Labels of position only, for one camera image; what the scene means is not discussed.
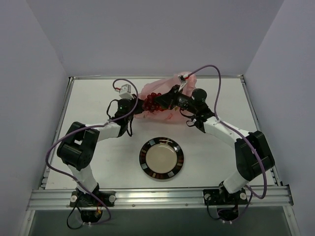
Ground pink plastic bag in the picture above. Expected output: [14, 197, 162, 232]
[134, 72, 197, 123]

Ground red fake grape bunch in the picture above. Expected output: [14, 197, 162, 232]
[142, 92, 164, 113]

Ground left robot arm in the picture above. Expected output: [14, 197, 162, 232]
[57, 98, 144, 206]

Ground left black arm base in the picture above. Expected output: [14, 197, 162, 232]
[66, 189, 116, 229]

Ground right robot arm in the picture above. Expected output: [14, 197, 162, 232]
[153, 85, 275, 203]

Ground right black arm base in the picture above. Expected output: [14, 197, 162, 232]
[203, 188, 249, 224]

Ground dark rimmed beige plate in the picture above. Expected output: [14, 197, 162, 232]
[139, 137, 185, 181]

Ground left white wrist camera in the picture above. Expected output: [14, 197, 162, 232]
[115, 84, 134, 100]

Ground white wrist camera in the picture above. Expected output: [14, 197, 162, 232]
[178, 74, 189, 92]
[115, 84, 134, 100]

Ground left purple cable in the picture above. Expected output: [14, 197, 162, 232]
[45, 78, 140, 226]

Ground purple cable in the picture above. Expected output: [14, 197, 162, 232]
[184, 64, 268, 199]
[45, 78, 140, 226]

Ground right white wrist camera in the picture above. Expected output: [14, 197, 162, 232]
[178, 74, 189, 92]

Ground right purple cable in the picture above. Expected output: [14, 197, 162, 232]
[184, 64, 268, 199]

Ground aluminium front rail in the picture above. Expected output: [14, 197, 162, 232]
[27, 186, 293, 210]

